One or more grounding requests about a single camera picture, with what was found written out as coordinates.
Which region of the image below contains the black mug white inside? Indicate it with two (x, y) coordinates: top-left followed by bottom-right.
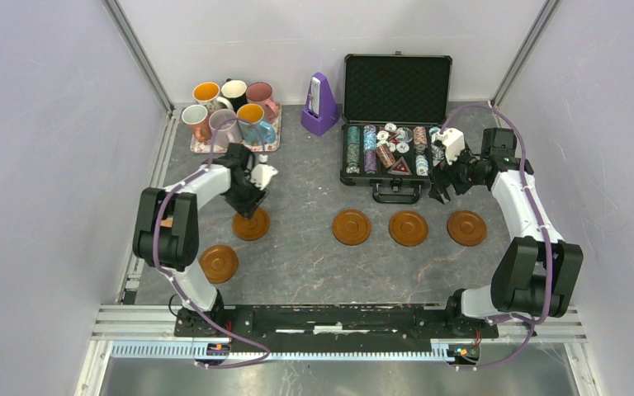
(220, 78), (248, 111)

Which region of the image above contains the woven rattan coaster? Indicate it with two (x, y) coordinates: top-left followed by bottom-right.
(160, 219), (173, 229)

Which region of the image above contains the blue mug orange inside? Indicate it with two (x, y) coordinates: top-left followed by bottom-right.
(237, 103), (276, 144)

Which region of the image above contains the all in triangle marker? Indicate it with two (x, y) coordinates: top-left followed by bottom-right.
(388, 157), (412, 176)

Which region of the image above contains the wooden coaster two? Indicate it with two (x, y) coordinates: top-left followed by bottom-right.
(389, 210), (428, 247)

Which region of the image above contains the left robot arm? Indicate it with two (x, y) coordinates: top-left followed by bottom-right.
(132, 144), (277, 337)

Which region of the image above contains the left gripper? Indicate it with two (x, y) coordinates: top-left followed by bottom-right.
(225, 172), (270, 221)

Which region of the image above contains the teal poker chip stack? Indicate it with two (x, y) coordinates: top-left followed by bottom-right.
(346, 125), (361, 174)

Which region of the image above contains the wooden coaster five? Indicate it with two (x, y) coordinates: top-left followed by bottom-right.
(447, 210), (488, 247)

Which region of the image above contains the wooden coaster four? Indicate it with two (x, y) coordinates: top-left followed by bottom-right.
(332, 210), (371, 246)

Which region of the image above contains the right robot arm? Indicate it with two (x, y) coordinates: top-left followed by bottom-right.
(429, 127), (584, 337)

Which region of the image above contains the lilac mug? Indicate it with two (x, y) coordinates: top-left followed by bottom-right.
(209, 109), (244, 152)

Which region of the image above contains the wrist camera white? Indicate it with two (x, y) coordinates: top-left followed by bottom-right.
(434, 128), (466, 165)
(250, 163), (278, 191)

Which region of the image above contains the salmon mug white inside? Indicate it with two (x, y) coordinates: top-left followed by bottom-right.
(181, 104), (212, 142)

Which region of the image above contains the white mug orange inside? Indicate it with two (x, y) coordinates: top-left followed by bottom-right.
(192, 82), (234, 114)

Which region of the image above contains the pink mug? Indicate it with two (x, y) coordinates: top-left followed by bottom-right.
(246, 82), (279, 122)

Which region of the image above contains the orange poker chip stack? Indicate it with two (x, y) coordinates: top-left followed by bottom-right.
(376, 143), (395, 168)

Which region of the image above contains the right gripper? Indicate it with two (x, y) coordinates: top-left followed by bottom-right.
(428, 141), (485, 205)

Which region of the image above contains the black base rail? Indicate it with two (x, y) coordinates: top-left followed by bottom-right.
(174, 304), (499, 356)

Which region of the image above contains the wooden coaster three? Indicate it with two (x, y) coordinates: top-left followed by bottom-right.
(232, 208), (270, 241)

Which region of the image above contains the floral tray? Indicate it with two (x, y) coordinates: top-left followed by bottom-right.
(189, 103), (282, 154)

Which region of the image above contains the purple metronome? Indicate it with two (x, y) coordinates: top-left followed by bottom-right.
(300, 73), (339, 136)

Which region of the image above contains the wooden coaster one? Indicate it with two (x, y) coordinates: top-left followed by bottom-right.
(198, 245), (239, 284)

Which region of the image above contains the black poker chip case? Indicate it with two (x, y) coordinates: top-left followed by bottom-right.
(339, 54), (452, 205)

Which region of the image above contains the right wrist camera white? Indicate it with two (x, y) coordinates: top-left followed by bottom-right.
(434, 128), (466, 165)

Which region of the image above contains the purple poker chip stack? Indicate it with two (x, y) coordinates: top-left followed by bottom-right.
(363, 149), (377, 174)

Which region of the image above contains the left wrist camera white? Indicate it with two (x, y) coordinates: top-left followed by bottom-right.
(250, 163), (278, 191)

